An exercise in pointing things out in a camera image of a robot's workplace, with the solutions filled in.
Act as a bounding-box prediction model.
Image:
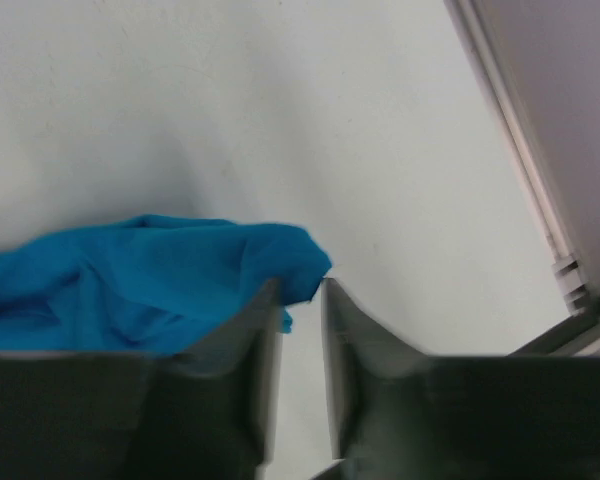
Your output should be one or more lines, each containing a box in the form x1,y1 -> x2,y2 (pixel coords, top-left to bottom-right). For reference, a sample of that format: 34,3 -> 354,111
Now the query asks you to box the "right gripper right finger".
322,279 -> 600,479

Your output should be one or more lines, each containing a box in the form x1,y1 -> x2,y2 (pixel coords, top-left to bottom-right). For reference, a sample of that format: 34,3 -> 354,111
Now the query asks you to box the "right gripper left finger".
0,281 -> 283,479

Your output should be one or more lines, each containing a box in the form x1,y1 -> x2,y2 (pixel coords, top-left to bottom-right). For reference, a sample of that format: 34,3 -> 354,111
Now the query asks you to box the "blue t shirt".
0,215 -> 332,355

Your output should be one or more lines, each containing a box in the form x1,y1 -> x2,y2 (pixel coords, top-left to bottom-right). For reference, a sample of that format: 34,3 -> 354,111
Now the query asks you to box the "aluminium frame rail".
450,1 -> 600,357

